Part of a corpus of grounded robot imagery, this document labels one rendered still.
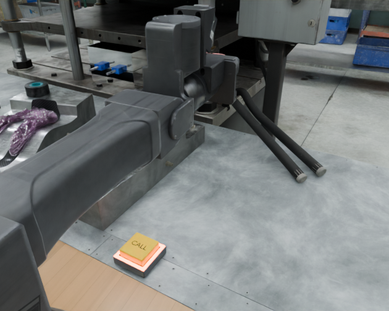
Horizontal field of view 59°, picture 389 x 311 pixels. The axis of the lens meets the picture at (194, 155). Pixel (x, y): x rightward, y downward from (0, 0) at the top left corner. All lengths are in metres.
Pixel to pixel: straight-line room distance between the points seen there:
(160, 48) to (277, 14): 0.98
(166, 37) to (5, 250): 0.27
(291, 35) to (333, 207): 0.66
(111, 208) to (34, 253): 0.59
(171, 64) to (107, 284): 0.49
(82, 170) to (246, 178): 0.76
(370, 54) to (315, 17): 2.98
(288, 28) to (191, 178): 0.67
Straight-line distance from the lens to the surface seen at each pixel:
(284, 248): 0.81
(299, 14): 1.33
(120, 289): 0.73
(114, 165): 0.31
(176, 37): 0.40
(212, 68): 0.47
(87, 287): 0.75
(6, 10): 2.13
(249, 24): 1.40
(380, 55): 4.28
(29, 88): 1.36
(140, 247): 0.75
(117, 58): 1.70
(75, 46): 1.85
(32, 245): 0.25
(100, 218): 0.83
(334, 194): 1.01
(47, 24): 2.01
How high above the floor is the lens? 1.37
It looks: 31 degrees down
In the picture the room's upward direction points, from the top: straight up
